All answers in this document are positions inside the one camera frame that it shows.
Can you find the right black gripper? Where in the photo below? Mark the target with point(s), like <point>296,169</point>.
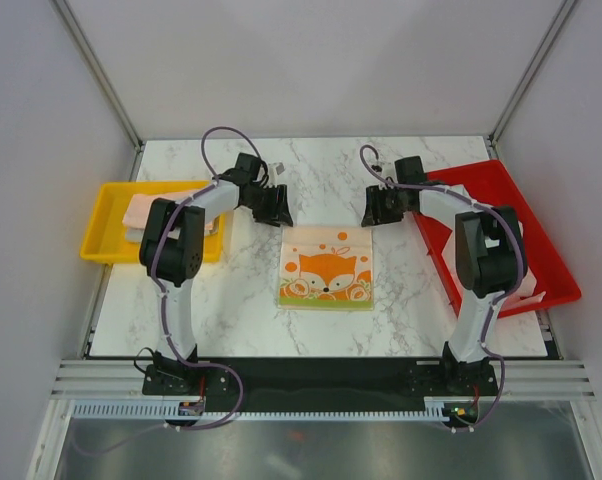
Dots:
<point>374,198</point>

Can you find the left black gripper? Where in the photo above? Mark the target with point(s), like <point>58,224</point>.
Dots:
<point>277,214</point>

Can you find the pink towel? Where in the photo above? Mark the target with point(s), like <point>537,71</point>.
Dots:
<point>136,215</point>

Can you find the mint green towel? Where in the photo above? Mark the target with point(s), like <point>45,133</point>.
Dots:
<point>525,295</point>

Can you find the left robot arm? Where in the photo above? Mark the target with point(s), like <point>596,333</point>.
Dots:
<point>173,278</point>

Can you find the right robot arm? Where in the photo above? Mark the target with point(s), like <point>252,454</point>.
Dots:
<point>490,260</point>

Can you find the red plastic tray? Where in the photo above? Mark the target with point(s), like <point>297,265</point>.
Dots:
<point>489,182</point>

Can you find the yellow plastic tray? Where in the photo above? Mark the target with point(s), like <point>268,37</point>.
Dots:
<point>104,240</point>

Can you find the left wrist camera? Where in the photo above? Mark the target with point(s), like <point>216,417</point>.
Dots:
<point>275,169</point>

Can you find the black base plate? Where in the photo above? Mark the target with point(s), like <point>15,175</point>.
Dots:
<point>223,387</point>

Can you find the aluminium frame rail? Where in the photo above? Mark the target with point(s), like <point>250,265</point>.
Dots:
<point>527,379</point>

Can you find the left aluminium frame post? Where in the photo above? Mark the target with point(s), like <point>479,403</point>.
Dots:
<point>96,69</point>

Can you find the aluminium frame post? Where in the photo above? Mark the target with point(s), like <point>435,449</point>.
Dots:
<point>542,52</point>
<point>96,69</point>

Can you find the right aluminium frame post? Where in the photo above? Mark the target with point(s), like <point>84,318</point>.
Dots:
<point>542,52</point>

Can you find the slotted cable duct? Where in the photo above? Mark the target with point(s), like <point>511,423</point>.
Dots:
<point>173,410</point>

